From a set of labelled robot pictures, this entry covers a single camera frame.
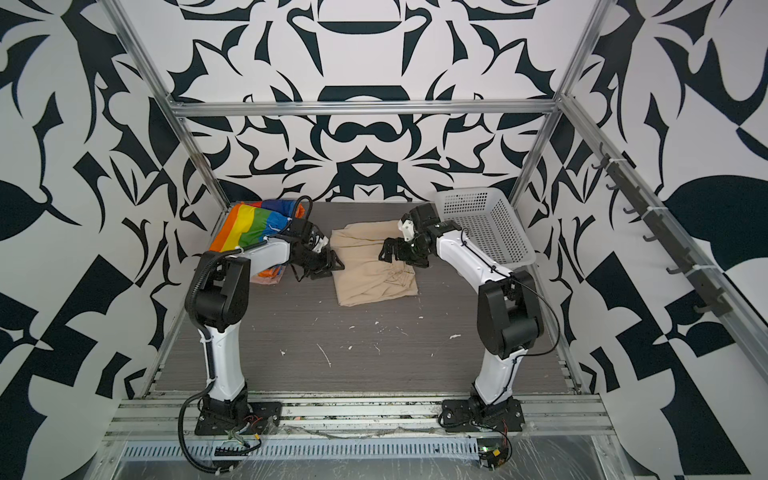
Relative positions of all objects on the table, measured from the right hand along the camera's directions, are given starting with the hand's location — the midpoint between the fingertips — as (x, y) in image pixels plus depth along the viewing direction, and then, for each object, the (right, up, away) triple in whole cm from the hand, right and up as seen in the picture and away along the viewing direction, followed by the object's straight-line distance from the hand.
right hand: (395, 255), depth 89 cm
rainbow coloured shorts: (-49, +10, +16) cm, 52 cm away
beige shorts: (-9, -8, +7) cm, 14 cm away
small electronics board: (+22, -45, -18) cm, 53 cm away
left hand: (-17, -4, +10) cm, 20 cm away
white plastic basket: (+34, +13, +26) cm, 45 cm away
